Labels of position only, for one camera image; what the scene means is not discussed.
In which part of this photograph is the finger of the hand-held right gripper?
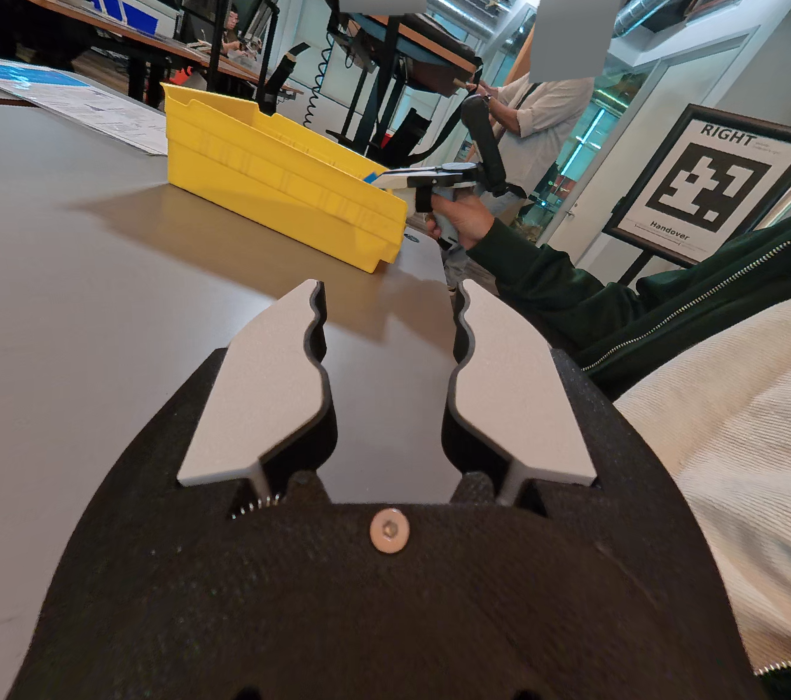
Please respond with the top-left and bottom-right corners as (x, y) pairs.
(371, 168), (435, 191)

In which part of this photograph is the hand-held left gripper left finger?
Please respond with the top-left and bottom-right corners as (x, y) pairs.
(177, 279), (339, 503)

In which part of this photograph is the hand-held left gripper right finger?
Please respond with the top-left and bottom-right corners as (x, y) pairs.
(442, 279), (598, 506)

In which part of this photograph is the yellow plastic bin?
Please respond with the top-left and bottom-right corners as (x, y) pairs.
(161, 84), (410, 275)

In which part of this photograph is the person's right forearm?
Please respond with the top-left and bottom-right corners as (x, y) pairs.
(466, 218), (645, 344)

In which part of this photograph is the raised standing desk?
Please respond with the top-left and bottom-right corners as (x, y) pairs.
(316, 0), (484, 152)

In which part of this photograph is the grey desk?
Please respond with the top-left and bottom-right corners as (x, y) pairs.
(0, 61), (472, 682)

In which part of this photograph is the wooden top office desk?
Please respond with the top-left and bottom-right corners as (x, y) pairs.
(0, 0), (306, 109)

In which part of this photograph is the person's right hand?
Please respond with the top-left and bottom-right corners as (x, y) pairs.
(425, 195), (496, 249)

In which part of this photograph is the black office chair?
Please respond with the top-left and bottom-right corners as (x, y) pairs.
(262, 42), (313, 115)
(371, 107), (435, 159)

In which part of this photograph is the person's white clothing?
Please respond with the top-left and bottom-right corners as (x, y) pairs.
(615, 299), (791, 677)

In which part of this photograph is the black framed marker sign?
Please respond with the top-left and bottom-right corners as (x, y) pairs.
(602, 104), (791, 288)

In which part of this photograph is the printed paper sheet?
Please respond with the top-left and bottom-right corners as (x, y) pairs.
(0, 61), (169, 157)

